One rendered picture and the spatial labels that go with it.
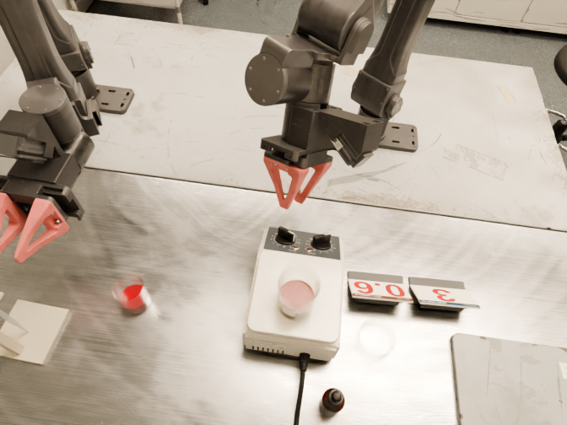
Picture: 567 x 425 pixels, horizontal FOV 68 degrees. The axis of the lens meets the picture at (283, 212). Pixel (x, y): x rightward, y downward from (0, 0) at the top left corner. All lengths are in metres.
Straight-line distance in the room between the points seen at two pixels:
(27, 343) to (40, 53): 0.40
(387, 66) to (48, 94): 0.51
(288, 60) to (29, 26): 0.35
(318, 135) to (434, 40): 2.46
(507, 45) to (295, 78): 2.72
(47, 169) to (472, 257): 0.67
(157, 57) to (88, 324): 0.63
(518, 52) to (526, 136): 2.12
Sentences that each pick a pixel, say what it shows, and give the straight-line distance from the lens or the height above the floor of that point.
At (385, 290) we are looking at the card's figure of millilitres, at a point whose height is 0.92.
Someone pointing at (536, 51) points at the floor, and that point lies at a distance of 3.21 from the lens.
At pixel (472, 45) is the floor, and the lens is 3.04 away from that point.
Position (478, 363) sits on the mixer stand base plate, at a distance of 0.70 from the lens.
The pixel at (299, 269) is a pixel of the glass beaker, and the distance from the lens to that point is 0.53.
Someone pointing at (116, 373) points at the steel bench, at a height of 0.90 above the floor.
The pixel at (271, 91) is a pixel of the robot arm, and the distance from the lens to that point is 0.48.
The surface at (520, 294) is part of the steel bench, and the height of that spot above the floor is 0.90.
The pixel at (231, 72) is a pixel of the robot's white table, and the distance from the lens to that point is 1.01.
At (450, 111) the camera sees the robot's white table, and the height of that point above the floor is 0.90.
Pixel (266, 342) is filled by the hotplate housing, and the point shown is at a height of 0.96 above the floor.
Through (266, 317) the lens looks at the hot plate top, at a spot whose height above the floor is 0.99.
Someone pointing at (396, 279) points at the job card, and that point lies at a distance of 0.71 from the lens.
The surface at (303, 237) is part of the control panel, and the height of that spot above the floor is 0.94.
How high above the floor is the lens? 1.51
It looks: 56 degrees down
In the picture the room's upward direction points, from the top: 5 degrees clockwise
